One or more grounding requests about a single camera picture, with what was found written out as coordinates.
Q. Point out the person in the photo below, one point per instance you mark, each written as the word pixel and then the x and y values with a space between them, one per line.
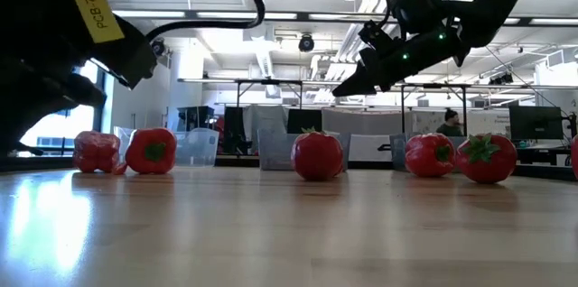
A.
pixel 450 126

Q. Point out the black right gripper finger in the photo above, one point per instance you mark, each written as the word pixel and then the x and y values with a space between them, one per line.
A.
pixel 357 81

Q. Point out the wide black computer monitor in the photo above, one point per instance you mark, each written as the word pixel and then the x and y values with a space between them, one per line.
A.
pixel 535 122

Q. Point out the red bell pepper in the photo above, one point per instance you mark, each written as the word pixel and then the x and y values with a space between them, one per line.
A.
pixel 151 150
pixel 96 151
pixel 426 156

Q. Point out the tall black panel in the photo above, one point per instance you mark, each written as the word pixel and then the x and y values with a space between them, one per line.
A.
pixel 235 129

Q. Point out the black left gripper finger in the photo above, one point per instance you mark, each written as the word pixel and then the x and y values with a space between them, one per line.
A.
pixel 13 133

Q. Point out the grey plastic bin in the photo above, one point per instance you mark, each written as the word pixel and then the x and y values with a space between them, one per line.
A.
pixel 275 151
pixel 398 151

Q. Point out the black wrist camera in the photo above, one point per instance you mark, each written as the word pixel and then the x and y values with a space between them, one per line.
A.
pixel 377 36
pixel 128 59

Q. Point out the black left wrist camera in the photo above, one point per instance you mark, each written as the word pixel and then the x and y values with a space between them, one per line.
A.
pixel 128 59

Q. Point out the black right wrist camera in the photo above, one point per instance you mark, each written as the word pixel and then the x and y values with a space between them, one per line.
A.
pixel 377 36

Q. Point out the black ceiling dome camera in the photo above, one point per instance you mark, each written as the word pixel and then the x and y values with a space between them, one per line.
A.
pixel 306 43

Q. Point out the black frame table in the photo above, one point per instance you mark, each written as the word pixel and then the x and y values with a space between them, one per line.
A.
pixel 268 82
pixel 433 85

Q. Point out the black ceiling spotlight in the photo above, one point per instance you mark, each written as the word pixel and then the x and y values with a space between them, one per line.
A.
pixel 500 79

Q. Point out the clear plastic bin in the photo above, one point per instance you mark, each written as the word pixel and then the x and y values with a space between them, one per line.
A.
pixel 198 147

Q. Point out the black office desk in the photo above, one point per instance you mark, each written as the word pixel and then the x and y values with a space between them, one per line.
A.
pixel 542 154

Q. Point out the white partition board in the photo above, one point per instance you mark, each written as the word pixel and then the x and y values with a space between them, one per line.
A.
pixel 361 122

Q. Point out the yellow label tag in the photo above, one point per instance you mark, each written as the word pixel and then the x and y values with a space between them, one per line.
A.
pixel 92 5

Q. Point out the small black monitor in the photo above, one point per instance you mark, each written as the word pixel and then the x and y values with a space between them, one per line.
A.
pixel 304 121

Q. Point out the red tomato green stem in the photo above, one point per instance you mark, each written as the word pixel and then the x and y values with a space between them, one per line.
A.
pixel 575 156
pixel 487 160
pixel 317 157

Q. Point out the black crate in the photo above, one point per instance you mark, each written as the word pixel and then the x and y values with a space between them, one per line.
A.
pixel 195 117

